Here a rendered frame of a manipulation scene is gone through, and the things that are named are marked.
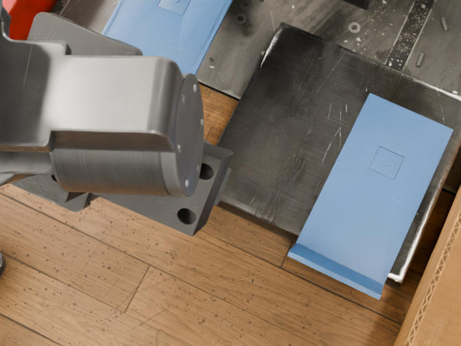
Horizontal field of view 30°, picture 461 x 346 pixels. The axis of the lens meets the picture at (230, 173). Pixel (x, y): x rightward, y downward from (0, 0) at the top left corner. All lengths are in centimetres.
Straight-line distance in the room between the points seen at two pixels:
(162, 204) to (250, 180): 22
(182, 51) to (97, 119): 26
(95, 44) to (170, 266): 22
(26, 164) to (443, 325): 36
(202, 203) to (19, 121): 11
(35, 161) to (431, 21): 44
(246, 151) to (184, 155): 28
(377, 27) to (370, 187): 15
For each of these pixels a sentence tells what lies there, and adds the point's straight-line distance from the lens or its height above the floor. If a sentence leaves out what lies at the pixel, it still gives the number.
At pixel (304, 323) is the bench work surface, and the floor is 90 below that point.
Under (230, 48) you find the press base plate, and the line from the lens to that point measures 72.
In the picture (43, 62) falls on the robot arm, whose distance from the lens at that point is 38.
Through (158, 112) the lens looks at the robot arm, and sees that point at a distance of 36.
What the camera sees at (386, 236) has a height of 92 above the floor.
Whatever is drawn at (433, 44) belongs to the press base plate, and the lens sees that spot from 74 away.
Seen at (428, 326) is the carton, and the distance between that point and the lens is 65.
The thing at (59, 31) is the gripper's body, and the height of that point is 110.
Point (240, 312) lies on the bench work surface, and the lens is 65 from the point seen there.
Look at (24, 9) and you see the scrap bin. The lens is 71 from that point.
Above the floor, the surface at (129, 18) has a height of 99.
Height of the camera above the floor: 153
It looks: 70 degrees down
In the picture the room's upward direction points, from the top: 2 degrees counter-clockwise
